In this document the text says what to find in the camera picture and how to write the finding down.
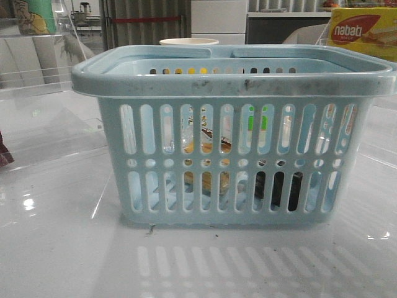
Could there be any packaged bread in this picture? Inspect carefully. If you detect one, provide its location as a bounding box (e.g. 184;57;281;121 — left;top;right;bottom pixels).
163;119;249;198

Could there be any black tissue pack with barcode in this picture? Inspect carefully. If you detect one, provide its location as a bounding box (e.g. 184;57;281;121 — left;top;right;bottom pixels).
254;171;303;211

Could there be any light blue plastic basket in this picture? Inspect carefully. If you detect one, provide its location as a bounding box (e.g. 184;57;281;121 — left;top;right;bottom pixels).
71;45;396;226

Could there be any white paper cup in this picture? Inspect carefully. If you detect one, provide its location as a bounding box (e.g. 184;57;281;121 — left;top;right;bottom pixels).
159;37;219;46

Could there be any white drawer cabinet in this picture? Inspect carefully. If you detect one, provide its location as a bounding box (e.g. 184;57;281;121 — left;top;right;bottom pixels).
191;1;248;45

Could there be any clear acrylic tray left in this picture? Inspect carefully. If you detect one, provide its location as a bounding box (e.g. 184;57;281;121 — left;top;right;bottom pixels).
1;17;105;174

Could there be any clear acrylic tray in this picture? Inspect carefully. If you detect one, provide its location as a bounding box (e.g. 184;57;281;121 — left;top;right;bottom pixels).
1;17;105;174
316;23;397;168

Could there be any clear acrylic tray right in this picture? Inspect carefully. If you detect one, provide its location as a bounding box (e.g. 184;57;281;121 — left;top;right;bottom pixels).
316;23;397;168

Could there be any dark red snack packet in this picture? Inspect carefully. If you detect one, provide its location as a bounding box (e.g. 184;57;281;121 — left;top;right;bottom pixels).
0;133;14;167

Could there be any yellow nabati wafer box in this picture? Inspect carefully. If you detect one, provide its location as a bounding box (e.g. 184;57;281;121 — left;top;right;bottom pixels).
326;7;396;62

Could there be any green yellow cartoon package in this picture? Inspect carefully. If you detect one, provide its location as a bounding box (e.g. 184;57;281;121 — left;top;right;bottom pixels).
13;0;56;35

